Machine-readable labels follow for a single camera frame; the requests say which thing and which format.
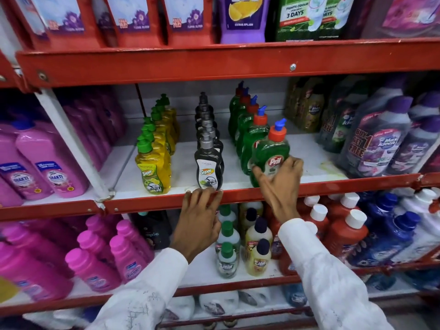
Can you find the row of yellow Super bottles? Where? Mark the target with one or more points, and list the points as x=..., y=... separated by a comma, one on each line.
x=165, y=125

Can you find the red metal shelf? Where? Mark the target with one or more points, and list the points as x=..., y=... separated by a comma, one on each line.
x=206, y=63

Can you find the purple cleaner bottle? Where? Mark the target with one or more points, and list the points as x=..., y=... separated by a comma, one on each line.
x=244, y=34

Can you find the green dish soap bottle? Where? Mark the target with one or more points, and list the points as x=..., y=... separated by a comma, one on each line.
x=233, y=106
x=252, y=140
x=271, y=147
x=238, y=116
x=244, y=127

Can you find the small bottles with green caps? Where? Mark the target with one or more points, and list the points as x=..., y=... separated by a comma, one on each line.
x=227, y=264

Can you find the group of pink-capped pink bottles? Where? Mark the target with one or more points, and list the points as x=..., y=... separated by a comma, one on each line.
x=92, y=268

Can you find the pink pouch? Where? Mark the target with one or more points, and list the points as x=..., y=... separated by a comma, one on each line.
x=405, y=13

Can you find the row of red cleaner bottles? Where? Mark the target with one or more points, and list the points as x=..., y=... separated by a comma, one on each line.
x=187, y=36

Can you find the group of red white-capped bottles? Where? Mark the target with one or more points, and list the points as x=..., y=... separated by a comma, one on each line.
x=343, y=237

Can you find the row of black Super bottles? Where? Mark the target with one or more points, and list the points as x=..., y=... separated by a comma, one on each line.
x=208, y=168

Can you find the white bottle with green cap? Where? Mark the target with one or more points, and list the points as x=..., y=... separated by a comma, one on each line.
x=227, y=216
x=228, y=237

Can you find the group of blue bottles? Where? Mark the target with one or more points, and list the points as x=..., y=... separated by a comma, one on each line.
x=381, y=244

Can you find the person's left forearm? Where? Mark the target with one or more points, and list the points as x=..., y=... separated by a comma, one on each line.
x=144, y=299

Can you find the black bottle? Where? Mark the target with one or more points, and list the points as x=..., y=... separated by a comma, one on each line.
x=154, y=230

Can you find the person's right hand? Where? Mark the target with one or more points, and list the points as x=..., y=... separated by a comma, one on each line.
x=282, y=195

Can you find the yellow Super bottle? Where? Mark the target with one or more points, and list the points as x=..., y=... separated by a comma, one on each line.
x=153, y=175

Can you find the person's left hand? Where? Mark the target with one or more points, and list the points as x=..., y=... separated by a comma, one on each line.
x=199, y=223

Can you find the row of pink blue-capped bottles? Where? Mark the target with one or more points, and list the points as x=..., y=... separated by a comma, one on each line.
x=51, y=161

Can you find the cream bottle with dark cap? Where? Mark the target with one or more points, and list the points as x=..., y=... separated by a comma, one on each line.
x=251, y=216
x=259, y=233
x=257, y=262

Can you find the green cleaner bottle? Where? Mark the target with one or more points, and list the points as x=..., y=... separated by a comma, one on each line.
x=292, y=30
x=343, y=32

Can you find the group of purple-capped clear bottles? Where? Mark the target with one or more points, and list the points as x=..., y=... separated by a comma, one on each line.
x=374, y=147

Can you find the row of white bottles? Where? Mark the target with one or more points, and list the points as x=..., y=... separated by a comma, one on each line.
x=220, y=302

